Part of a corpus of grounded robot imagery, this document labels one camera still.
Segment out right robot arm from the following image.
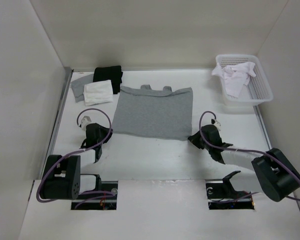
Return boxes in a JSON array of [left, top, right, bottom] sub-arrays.
[[188, 124, 300, 202]]

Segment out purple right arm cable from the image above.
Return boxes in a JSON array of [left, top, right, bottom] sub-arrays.
[[198, 111, 300, 202]]

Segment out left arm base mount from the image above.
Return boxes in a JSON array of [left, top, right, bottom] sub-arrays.
[[70, 181, 119, 211]]

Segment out metal table rail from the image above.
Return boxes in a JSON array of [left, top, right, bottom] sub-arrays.
[[38, 66, 74, 179], [253, 105, 272, 150]]

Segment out folded black tank top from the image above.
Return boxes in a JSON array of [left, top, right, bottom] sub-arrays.
[[93, 65, 123, 95]]

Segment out folded white tank top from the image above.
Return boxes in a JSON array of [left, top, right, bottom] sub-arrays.
[[83, 80, 114, 107]]

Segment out folded grey tank top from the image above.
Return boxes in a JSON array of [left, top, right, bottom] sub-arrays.
[[70, 74, 94, 103]]

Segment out right metal table rail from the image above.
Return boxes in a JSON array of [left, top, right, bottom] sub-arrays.
[[253, 105, 272, 150]]

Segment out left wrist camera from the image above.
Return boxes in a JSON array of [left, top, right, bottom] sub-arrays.
[[79, 115, 92, 131]]

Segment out white plastic laundry basket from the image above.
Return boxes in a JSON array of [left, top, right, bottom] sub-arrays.
[[215, 54, 273, 107]]

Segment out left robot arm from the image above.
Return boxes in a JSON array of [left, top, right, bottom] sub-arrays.
[[36, 123, 113, 203]]

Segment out white tank top in basket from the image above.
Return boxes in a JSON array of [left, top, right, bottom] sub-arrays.
[[211, 61, 256, 98]]

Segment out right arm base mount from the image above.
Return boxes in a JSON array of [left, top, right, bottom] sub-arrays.
[[205, 170, 255, 210]]

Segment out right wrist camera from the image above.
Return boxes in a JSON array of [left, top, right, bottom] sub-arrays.
[[211, 118, 221, 132]]

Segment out left metal table rail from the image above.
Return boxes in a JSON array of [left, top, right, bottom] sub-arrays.
[[38, 66, 74, 179]]

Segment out grey tank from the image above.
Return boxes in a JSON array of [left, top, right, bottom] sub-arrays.
[[70, 74, 94, 103], [112, 84, 193, 141]]

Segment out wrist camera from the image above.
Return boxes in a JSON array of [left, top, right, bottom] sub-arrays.
[[79, 115, 92, 131], [211, 118, 221, 132]]

